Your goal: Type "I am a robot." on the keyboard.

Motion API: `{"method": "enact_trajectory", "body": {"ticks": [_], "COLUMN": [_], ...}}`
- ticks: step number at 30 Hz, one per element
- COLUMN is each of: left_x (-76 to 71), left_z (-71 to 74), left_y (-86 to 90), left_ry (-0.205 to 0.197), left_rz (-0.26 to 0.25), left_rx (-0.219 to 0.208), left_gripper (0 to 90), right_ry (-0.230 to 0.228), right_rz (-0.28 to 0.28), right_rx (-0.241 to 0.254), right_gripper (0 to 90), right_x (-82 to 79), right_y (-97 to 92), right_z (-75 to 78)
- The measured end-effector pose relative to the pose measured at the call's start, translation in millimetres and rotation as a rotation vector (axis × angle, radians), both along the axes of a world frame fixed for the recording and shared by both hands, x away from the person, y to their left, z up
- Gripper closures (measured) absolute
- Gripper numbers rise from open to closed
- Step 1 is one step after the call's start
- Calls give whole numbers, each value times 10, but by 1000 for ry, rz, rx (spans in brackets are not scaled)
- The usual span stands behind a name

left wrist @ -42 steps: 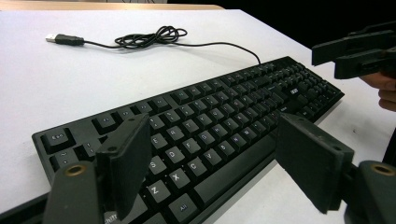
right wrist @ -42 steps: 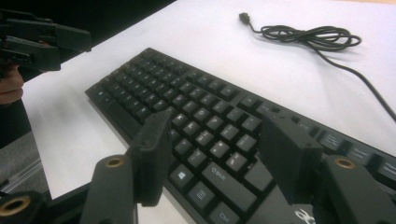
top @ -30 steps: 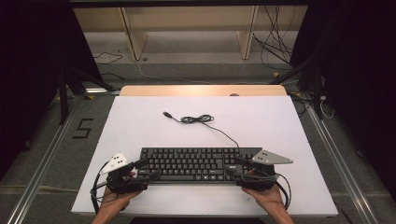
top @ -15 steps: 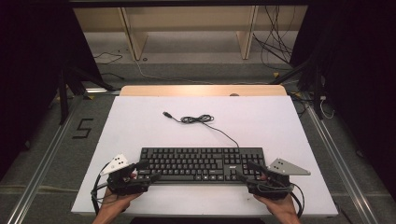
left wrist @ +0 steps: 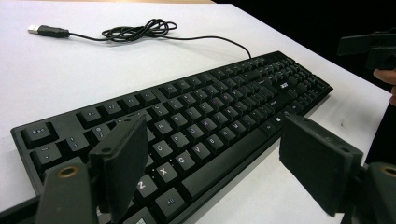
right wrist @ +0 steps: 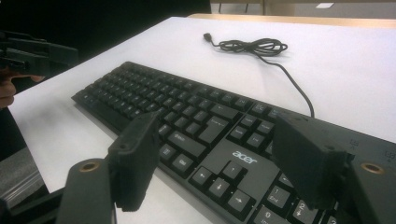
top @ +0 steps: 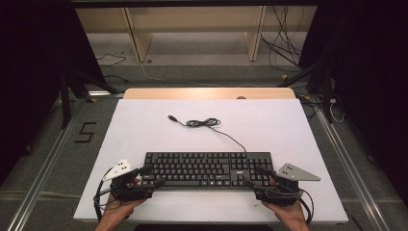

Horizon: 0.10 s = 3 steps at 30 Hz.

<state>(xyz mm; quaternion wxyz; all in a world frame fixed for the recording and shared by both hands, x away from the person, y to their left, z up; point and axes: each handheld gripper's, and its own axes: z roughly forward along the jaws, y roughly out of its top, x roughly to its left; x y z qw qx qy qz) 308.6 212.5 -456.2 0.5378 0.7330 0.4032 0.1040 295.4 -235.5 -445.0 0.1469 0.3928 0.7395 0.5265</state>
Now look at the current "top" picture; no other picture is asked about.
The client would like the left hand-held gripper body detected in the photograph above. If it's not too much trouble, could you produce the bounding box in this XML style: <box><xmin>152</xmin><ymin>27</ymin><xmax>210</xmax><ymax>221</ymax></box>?
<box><xmin>102</xmin><ymin>158</ymin><xmax>155</xmax><ymax>203</ymax></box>

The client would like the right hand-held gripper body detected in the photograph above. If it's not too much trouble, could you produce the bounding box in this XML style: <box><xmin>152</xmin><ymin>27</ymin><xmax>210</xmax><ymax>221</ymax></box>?
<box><xmin>253</xmin><ymin>163</ymin><xmax>321</xmax><ymax>207</ymax></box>

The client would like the black computer keyboard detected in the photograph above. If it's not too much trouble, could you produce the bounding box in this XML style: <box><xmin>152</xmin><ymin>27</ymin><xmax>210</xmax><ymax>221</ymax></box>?
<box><xmin>140</xmin><ymin>151</ymin><xmax>274</xmax><ymax>191</ymax></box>

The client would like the person's left hand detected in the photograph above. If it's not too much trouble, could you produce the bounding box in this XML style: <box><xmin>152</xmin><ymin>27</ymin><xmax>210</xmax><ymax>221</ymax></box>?
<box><xmin>103</xmin><ymin>193</ymin><xmax>147</xmax><ymax>223</ymax></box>

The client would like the person's right hand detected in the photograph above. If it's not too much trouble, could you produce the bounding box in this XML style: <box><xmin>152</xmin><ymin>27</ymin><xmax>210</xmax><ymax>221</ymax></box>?
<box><xmin>261</xmin><ymin>199</ymin><xmax>308</xmax><ymax>226</ymax></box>

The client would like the light wooden table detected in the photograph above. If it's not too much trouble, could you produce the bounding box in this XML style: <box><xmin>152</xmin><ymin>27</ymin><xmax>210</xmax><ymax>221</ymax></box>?
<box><xmin>123</xmin><ymin>87</ymin><xmax>296</xmax><ymax>100</ymax></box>

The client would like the black metal stand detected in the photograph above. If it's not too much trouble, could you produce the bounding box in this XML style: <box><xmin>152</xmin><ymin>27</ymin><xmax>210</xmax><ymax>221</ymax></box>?
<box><xmin>59</xmin><ymin>65</ymin><xmax>120</xmax><ymax>130</ymax></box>
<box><xmin>277</xmin><ymin>54</ymin><xmax>335</xmax><ymax>124</ymax></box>

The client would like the black curtain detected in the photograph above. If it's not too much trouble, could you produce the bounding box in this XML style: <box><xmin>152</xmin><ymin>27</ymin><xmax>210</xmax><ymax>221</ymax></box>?
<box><xmin>0</xmin><ymin>0</ymin><xmax>107</xmax><ymax>187</ymax></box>
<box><xmin>297</xmin><ymin>0</ymin><xmax>408</xmax><ymax>213</ymax></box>

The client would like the light wooden shelf unit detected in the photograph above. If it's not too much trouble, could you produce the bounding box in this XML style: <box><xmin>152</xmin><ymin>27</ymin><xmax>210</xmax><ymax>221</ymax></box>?
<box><xmin>75</xmin><ymin>6</ymin><xmax>319</xmax><ymax>64</ymax></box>

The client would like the black overhead bar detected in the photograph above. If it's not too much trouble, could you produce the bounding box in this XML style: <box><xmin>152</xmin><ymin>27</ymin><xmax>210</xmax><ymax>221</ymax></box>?
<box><xmin>70</xmin><ymin>0</ymin><xmax>321</xmax><ymax>9</ymax></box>

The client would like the left hand-held gripper cable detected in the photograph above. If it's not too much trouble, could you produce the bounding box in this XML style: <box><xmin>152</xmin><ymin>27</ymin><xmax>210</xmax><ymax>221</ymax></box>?
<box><xmin>92</xmin><ymin>167</ymin><xmax>114</xmax><ymax>222</ymax></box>

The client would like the hand-held gripper cable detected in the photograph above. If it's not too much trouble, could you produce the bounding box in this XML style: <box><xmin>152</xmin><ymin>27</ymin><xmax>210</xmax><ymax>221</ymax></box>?
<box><xmin>297</xmin><ymin>188</ymin><xmax>316</xmax><ymax>225</ymax></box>
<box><xmin>92</xmin><ymin>167</ymin><xmax>114</xmax><ymax>222</ymax></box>

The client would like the right hand-held gripper cable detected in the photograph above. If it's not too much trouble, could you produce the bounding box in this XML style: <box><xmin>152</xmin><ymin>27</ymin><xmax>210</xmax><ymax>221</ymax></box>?
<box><xmin>297</xmin><ymin>188</ymin><xmax>316</xmax><ymax>225</ymax></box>

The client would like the black keyboard cable with plug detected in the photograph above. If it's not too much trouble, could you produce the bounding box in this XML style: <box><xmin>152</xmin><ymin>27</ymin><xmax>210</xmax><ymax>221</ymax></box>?
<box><xmin>166</xmin><ymin>115</ymin><xmax>248</xmax><ymax>154</ymax></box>

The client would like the aluminium floor rail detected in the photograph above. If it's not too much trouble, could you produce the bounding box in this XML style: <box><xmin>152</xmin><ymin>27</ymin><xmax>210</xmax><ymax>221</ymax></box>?
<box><xmin>6</xmin><ymin>90</ymin><xmax>124</xmax><ymax>231</ymax></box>
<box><xmin>316</xmin><ymin>102</ymin><xmax>391</xmax><ymax>231</ymax></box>

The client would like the short white cable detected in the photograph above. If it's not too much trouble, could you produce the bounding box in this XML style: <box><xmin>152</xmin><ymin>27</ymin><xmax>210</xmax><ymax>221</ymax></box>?
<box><xmin>328</xmin><ymin>97</ymin><xmax>345</xmax><ymax>123</ymax></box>

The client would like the black floor cable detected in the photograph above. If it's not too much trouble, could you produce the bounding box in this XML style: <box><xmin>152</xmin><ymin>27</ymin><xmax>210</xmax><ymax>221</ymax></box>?
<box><xmin>102</xmin><ymin>74</ymin><xmax>129</xmax><ymax>84</ymax></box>
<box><xmin>95</xmin><ymin>52</ymin><xmax>128</xmax><ymax>67</ymax></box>

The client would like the black hanging cable bundle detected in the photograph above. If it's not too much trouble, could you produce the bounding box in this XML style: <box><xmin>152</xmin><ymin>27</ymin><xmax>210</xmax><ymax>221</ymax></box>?
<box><xmin>259</xmin><ymin>5</ymin><xmax>306</xmax><ymax>68</ymax></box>

